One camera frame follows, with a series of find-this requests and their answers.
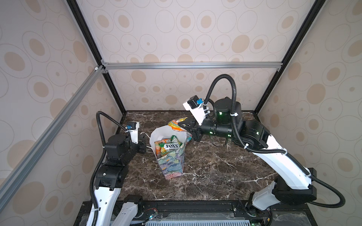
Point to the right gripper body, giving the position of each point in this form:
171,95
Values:
209,127

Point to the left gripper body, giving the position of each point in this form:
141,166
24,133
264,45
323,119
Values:
133,148

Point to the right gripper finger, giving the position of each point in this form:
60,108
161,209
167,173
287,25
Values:
192,135
188,123

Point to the orange snack packet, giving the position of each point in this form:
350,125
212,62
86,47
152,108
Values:
174,124

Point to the yellow green Fox's packet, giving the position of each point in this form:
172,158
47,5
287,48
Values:
167,145

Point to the white paper bag colourful print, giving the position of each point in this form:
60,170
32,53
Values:
171,164

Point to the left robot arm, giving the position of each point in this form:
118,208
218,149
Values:
110,173

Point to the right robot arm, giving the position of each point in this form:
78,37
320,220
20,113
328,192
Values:
293,186

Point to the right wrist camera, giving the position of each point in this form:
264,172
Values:
196,106

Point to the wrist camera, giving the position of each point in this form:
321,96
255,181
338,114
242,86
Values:
132,128
196,106

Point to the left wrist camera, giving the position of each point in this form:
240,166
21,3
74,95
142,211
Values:
132,128

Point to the horizontal aluminium frame bar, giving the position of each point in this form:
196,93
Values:
193,65

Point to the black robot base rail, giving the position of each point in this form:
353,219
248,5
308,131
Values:
220,213

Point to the diagonal aluminium frame bar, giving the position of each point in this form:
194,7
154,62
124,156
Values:
22,170

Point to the left black frame post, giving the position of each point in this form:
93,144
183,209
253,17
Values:
82,24

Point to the black frame post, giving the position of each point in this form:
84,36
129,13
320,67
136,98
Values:
82,24
301,34

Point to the right black frame post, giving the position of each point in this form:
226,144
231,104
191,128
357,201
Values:
301,34

